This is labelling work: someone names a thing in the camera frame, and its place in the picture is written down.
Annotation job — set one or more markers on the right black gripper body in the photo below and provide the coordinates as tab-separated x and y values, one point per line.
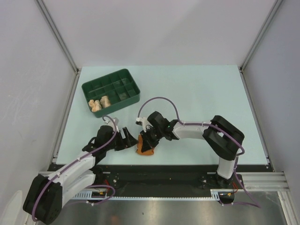
152	137

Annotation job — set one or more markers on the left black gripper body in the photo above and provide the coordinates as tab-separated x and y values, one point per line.
119	143

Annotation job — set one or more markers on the orange brown underwear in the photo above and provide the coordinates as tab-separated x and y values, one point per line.
146	152

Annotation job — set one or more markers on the beige navy-trimmed underwear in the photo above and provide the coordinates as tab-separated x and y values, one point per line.
105	102

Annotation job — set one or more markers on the peach boxer underwear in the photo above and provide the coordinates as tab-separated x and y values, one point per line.
95	105

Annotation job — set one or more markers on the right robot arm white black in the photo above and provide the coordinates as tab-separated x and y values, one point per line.
222	136

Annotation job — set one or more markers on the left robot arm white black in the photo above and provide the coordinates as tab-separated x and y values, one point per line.
48	194

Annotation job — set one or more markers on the green compartment tray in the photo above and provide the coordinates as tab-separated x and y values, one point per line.
120	88

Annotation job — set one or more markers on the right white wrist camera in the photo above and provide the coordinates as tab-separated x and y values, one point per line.
142	121

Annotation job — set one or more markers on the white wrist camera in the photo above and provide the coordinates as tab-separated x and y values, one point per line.
142	121
113	123

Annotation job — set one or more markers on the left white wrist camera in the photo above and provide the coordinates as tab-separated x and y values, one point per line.
113	123

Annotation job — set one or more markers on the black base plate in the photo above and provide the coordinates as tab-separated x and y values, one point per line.
164	180

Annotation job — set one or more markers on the white slotted cable duct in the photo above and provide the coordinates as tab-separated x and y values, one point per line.
204	195

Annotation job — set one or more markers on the left aluminium frame post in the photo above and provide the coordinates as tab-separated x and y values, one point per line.
57	35

